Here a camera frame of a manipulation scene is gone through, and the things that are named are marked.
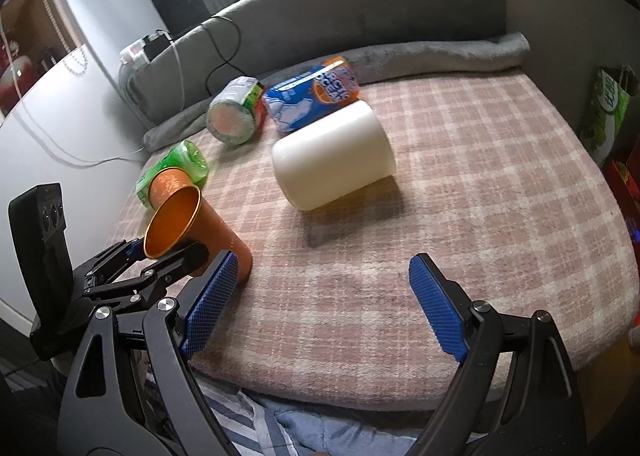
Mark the black charger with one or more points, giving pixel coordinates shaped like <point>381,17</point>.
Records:
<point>159,44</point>

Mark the grey side board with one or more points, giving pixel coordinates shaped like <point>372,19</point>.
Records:
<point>555,20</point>

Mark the striped cloth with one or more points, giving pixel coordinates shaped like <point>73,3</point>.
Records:
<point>252,418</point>

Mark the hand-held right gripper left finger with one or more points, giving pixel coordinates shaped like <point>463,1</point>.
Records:
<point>210,306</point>

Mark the white power strip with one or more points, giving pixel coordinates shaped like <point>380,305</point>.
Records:
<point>131,53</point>

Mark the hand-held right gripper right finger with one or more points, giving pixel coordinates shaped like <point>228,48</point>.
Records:
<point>437,308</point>

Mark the green printed box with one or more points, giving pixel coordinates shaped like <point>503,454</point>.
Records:
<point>607,110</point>

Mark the white plastic cup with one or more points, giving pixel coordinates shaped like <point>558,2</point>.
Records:
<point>332,155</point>

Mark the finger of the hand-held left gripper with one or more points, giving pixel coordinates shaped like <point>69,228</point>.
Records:
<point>167,268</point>
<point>131,249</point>

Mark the rolled grey blanket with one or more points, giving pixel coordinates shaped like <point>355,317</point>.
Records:
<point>430,55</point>

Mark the green and red noodle cup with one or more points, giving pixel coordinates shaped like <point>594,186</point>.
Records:
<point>235,113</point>

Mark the red box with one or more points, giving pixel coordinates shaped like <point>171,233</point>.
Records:
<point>625,186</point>

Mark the blue cloth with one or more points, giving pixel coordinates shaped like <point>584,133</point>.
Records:
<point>350,428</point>

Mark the orange metal cup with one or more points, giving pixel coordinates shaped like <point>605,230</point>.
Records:
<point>220,236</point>

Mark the blue and orange snack packet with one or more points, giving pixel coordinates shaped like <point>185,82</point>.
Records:
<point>310,93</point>

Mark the grey padded headboard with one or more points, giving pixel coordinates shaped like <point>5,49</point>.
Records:
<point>375,5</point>

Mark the pink plaid blanket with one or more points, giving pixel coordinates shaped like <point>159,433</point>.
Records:
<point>475,186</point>

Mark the green plastic bottle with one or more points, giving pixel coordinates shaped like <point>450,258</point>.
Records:
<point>187,158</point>

